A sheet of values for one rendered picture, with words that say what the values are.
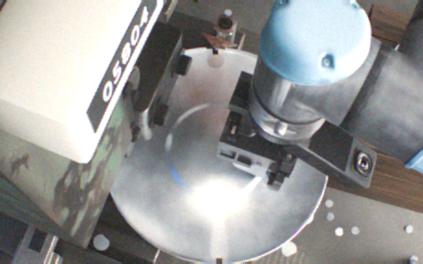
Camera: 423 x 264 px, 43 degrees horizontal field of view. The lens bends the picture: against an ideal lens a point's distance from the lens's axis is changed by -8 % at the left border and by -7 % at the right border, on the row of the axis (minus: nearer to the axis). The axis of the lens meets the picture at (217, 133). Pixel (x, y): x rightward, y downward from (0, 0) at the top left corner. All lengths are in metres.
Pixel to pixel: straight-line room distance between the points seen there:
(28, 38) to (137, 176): 0.56
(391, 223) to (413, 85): 1.21
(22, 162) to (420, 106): 0.28
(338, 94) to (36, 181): 0.23
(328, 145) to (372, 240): 1.02
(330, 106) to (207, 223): 0.33
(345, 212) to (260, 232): 0.87
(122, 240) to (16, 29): 0.63
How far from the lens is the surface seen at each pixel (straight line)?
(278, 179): 0.61
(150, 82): 0.56
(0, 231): 0.83
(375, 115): 0.42
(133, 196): 0.71
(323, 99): 0.42
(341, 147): 0.59
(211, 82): 0.76
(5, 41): 0.18
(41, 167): 0.27
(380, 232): 1.59
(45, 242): 0.76
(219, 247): 0.70
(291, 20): 0.39
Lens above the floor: 1.48
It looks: 70 degrees down
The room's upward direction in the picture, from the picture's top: 10 degrees clockwise
